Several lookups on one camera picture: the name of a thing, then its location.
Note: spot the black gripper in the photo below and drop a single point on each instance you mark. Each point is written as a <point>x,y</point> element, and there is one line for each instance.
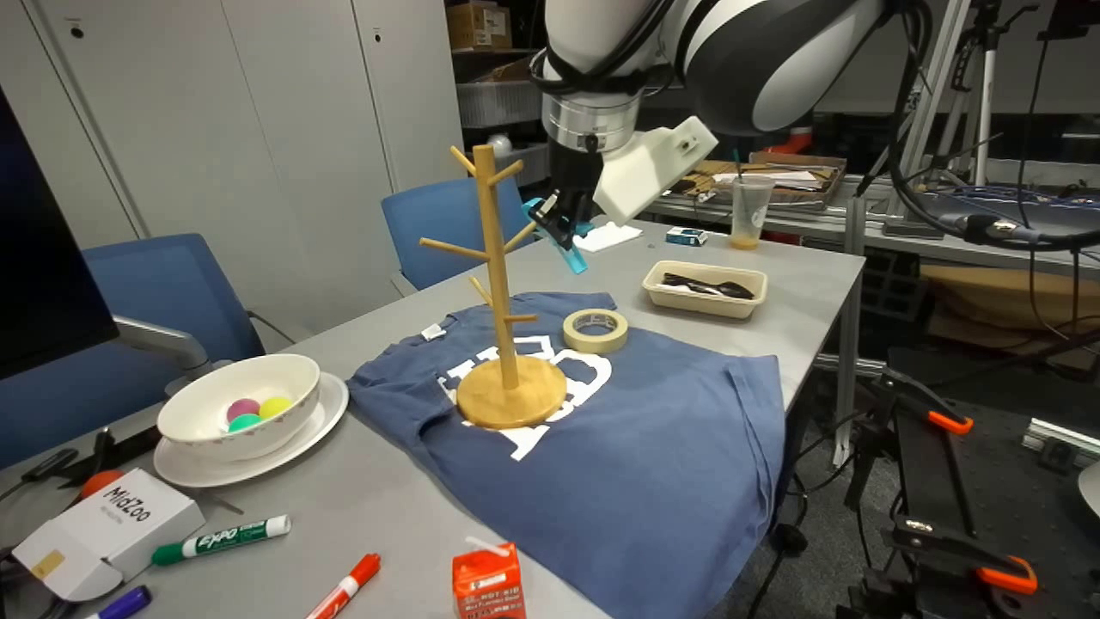
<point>576,177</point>

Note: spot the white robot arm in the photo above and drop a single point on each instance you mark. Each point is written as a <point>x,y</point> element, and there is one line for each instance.
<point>636,91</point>

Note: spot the wooden peg stand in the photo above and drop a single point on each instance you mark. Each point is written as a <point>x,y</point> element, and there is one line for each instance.
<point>513,390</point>

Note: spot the white paper card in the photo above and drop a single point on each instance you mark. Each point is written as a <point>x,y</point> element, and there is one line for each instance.
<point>606,235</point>

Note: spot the small blue white carton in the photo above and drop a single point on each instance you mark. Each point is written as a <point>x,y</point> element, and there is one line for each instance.
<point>686,235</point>

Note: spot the black plastic fork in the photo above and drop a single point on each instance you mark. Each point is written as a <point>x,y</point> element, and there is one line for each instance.
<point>728,289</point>

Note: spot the masking tape roll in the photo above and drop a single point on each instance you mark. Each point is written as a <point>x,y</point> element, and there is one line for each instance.
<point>595,332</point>

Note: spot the blue office chair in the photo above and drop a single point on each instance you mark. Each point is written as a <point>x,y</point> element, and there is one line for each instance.
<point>445,212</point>

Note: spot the beige food tray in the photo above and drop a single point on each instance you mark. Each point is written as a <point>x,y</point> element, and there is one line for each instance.
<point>679,296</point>

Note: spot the clear plastic cup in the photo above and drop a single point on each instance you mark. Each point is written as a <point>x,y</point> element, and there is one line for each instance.
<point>750,200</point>

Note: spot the blue printed t-shirt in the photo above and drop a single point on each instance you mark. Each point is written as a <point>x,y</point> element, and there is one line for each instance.
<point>648,494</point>

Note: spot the small orange carton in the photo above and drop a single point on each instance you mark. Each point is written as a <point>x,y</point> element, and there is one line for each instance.
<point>490,584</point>

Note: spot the white bowl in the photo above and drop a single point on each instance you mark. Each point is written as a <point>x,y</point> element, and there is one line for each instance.
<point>255,398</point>

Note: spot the red marker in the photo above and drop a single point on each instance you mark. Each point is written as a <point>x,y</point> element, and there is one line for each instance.
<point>344,588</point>

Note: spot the green marker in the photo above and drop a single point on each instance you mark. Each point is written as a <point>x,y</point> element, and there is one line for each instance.
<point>222,540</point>

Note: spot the white plate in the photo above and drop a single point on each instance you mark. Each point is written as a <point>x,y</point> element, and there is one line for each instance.
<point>246,459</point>

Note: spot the black monitor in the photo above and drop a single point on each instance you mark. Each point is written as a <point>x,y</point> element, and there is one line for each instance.
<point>49,300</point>

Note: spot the orange black clamp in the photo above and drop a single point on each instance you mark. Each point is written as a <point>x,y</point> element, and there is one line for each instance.
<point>936,516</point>

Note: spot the purple marker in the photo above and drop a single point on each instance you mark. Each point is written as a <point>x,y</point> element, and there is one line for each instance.
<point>126,608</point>

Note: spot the white cardboard box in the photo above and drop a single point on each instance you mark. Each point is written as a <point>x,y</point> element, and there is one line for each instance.
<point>106,537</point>

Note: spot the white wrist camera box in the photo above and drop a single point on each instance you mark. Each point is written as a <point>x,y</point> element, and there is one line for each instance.
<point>652,164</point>

